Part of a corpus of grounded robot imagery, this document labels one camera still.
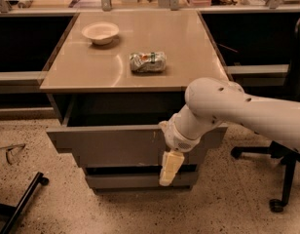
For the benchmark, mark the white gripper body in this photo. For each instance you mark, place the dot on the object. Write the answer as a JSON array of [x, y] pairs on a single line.
[[178, 140]]

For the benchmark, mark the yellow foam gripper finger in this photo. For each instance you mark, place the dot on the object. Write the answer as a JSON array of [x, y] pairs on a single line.
[[171, 163]]

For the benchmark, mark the grey top drawer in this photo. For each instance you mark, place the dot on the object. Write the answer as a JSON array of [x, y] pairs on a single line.
[[113, 129]]

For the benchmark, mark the grey drawer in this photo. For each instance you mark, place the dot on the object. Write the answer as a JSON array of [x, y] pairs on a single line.
[[113, 129], [129, 181]]

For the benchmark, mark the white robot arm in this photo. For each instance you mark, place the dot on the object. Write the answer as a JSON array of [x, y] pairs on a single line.
[[210, 102]]

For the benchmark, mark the grey drawer cabinet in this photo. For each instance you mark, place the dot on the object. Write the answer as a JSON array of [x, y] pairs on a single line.
[[82, 67]]

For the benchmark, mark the grey bottom drawer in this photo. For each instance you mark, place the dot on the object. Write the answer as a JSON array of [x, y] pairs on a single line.
[[129, 181]]

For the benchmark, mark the crushed silver green can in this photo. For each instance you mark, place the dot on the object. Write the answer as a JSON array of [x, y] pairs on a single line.
[[148, 62]]

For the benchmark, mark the white paper bowl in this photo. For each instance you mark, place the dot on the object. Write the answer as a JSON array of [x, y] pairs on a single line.
[[100, 33]]

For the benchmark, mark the black chair base leg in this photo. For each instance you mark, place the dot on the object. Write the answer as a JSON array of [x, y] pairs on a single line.
[[10, 214]]

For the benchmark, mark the black office chair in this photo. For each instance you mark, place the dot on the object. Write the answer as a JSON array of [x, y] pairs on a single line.
[[287, 145]]

